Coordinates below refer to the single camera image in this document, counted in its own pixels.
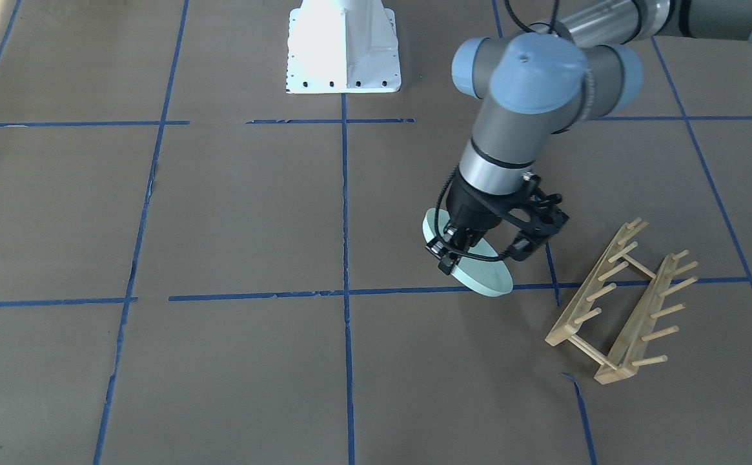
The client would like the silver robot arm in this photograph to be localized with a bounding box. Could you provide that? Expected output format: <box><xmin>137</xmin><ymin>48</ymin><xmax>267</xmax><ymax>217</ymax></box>
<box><xmin>427</xmin><ymin>1</ymin><xmax>752</xmax><ymax>276</ymax></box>

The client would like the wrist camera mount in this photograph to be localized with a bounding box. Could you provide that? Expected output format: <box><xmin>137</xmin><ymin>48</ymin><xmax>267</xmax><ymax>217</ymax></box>
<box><xmin>491</xmin><ymin>174</ymin><xmax>569</xmax><ymax>262</ymax></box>

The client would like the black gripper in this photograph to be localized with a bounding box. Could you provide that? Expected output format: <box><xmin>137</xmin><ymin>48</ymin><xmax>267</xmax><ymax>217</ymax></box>
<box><xmin>425</xmin><ymin>176</ymin><xmax>503</xmax><ymax>276</ymax></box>

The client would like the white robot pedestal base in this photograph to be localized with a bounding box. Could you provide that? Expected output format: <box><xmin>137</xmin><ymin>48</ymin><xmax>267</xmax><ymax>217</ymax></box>
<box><xmin>285</xmin><ymin>1</ymin><xmax>402</xmax><ymax>94</ymax></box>

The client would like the light green ceramic plate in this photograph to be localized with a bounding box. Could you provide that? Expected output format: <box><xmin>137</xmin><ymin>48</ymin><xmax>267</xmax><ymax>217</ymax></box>
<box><xmin>422</xmin><ymin>208</ymin><xmax>513</xmax><ymax>297</ymax></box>

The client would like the wooden dish rack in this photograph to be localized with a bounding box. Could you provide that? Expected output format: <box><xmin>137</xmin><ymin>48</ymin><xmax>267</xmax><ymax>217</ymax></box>
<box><xmin>545</xmin><ymin>218</ymin><xmax>698</xmax><ymax>385</ymax></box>

